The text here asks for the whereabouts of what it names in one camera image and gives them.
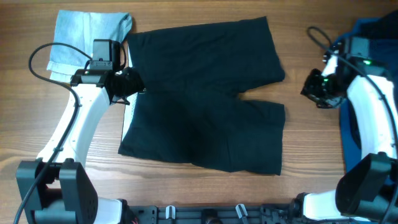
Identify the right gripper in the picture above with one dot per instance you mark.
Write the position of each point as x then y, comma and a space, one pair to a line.
307, 90

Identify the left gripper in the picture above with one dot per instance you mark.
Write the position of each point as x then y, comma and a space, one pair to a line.
135, 83

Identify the black shorts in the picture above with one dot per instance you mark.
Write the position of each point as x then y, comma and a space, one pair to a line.
190, 110

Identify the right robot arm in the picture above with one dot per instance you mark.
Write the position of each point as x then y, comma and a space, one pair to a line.
323, 206

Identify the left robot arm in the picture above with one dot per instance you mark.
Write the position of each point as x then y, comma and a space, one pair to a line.
55, 187

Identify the folded light blue garment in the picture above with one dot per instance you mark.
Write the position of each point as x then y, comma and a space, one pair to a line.
80, 29

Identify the blue garment pile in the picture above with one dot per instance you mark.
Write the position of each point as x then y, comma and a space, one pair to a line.
369, 134

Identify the dark garment on pile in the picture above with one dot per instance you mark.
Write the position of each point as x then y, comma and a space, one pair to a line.
383, 28

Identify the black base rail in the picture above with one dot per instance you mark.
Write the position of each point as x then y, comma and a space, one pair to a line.
238, 214

